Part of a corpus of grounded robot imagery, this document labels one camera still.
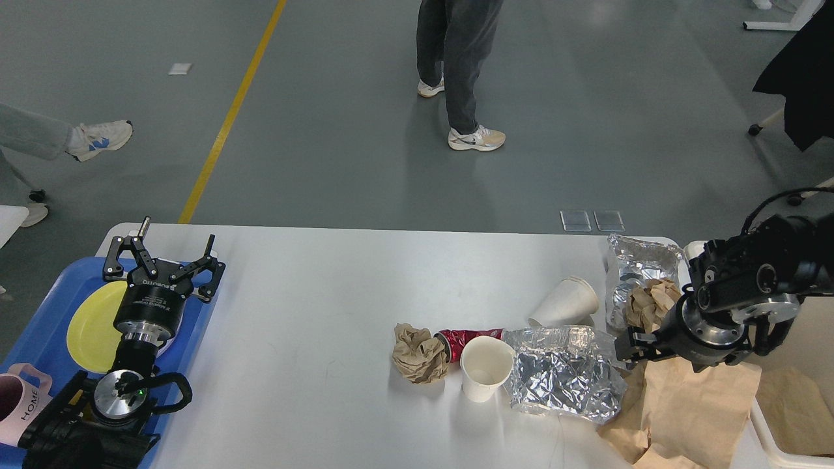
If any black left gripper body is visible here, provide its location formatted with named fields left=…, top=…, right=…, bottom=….
left=113, top=278, right=194, bottom=341

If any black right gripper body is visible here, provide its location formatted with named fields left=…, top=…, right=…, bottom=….
left=658, top=293, right=753, bottom=372

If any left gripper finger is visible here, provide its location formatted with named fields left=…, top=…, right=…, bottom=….
left=102, top=217, right=158, bottom=282
left=169, top=234, right=225, bottom=304

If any yellow plastic plate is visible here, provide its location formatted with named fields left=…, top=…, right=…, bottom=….
left=66, top=280, right=127, bottom=374

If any brown paper sheet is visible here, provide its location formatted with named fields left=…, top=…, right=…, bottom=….
left=596, top=355, right=763, bottom=469

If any brown paper bag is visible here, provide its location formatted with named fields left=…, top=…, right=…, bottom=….
left=756, top=366, right=833, bottom=457

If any pink ribbed mug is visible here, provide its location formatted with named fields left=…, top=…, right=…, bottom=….
left=1, top=363, right=53, bottom=446

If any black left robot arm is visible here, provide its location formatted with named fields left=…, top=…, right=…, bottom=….
left=18, top=219, right=226, bottom=468

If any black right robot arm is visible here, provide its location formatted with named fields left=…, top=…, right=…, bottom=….
left=609, top=210, right=833, bottom=372

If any brown paper wad in foil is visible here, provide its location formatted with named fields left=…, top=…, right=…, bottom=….
left=625, top=278, right=682, bottom=334

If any pale green plate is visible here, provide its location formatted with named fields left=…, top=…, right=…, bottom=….
left=156, top=305, right=185, bottom=357

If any large crumpled foil sheet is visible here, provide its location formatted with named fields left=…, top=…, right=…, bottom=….
left=502, top=324, right=627, bottom=425

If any tipped white paper cup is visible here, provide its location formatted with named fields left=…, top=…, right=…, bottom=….
left=528, top=276, right=599, bottom=327

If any small crumpled foil bag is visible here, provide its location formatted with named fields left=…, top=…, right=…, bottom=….
left=605, top=234, right=683, bottom=332

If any beige plastic bin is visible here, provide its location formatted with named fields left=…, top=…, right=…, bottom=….
left=684, top=240, right=834, bottom=469

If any white table corner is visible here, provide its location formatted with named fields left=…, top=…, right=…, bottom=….
left=0, top=205, right=29, bottom=248

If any white blue sneaker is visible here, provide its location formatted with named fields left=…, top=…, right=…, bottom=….
left=65, top=120, right=134, bottom=162

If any upright white paper cup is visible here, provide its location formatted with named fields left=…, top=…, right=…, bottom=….
left=461, top=336, right=516, bottom=403

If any crushed red soda can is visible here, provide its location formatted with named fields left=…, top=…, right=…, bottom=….
left=434, top=328, right=504, bottom=363

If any crumpled brown paper ball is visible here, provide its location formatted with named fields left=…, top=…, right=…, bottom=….
left=392, top=323, right=449, bottom=385

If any person in grey trousers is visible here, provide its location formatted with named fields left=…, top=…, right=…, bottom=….
left=415, top=1, right=506, bottom=152

